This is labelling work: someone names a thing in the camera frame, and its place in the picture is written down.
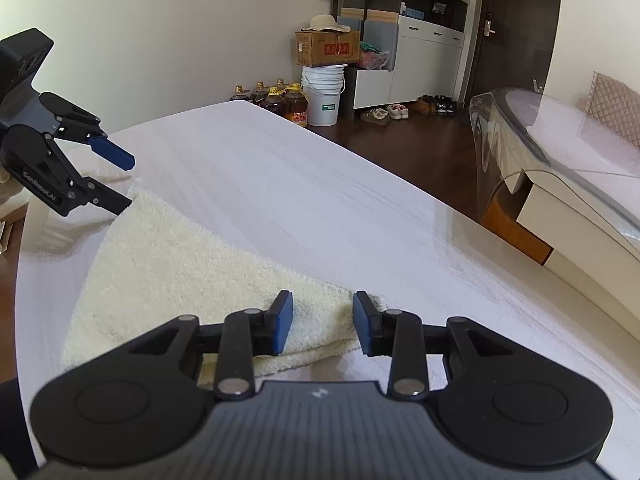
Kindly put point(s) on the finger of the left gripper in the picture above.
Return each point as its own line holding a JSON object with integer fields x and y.
{"x": 78, "y": 125}
{"x": 80, "y": 191}

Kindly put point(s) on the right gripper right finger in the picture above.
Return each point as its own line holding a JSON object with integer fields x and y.
{"x": 399, "y": 335}

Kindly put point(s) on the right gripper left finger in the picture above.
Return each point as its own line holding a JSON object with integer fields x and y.
{"x": 246, "y": 334}

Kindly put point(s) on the cream terry towel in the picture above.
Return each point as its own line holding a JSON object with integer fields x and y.
{"x": 156, "y": 264}

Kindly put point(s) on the cooking oil bottles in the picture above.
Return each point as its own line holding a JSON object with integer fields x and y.
{"x": 285, "y": 100}

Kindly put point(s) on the cream dining table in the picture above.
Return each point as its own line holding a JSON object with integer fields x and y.
{"x": 583, "y": 180}

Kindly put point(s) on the shoes on floor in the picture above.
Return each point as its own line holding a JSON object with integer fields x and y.
{"x": 397, "y": 112}

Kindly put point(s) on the cardboard box with red label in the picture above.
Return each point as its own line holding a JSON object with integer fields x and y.
{"x": 315, "y": 49}

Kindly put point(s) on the white plastic bucket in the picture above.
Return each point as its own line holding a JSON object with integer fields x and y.
{"x": 323, "y": 87}

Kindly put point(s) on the straw hat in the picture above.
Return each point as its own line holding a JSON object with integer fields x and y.
{"x": 326, "y": 23}

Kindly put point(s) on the white and grey cabinet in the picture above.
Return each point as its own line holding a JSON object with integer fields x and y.
{"x": 429, "y": 45}

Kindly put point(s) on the dark brown door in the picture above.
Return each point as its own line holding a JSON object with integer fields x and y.
{"x": 514, "y": 45}

